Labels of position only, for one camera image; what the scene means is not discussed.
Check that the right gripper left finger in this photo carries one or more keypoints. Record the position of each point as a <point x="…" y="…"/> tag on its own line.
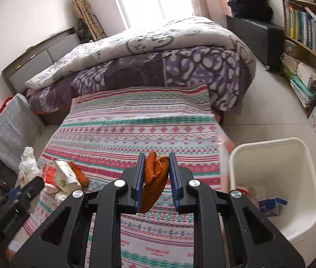
<point x="85" y="228"/>

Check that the pile of dark clothes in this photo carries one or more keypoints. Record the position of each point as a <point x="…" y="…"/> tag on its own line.
<point x="251" y="9"/>

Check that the red white snack wrapper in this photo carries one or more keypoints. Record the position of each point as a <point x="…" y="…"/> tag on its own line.
<point x="49" y="173"/>

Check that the white tissue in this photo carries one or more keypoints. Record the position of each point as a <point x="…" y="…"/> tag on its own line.
<point x="28" y="168"/>

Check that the black floor box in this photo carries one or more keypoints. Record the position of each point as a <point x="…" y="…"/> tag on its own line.
<point x="7" y="177"/>

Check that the patterned striped tablecloth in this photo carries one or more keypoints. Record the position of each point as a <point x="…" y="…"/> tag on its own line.
<point x="105" y="132"/>

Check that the grey padded headboard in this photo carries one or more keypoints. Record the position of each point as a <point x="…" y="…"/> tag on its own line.
<point x="37" y="58"/>

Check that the stack of books on floor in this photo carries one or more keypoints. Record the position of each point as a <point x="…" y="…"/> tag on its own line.
<point x="302" y="78"/>

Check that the blue cardboard box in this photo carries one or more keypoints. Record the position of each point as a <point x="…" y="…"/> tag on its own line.
<point x="272" y="207"/>

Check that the grey checked cushion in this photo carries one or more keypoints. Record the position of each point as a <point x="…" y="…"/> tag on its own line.
<point x="19" y="128"/>

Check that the black storage bench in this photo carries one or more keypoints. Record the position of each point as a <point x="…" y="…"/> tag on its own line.
<point x="266" y="40"/>

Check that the crushed paper cup green leaves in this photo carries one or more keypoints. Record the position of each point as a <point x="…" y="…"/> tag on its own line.
<point x="65" y="178"/>

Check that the plaid coat on rack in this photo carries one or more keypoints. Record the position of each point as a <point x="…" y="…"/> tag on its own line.
<point x="89" y="28"/>

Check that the white plastic trash bin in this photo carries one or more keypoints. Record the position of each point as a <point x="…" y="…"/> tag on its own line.
<point x="280" y="168"/>

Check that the white cartoon print duvet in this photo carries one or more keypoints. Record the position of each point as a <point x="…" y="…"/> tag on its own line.
<point x="177" y="34"/>

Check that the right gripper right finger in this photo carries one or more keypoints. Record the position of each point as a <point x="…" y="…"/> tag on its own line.
<point x="228" y="227"/>

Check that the orange peel piece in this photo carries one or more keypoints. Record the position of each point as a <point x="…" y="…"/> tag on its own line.
<point x="156" y="172"/>
<point x="82" y="178"/>

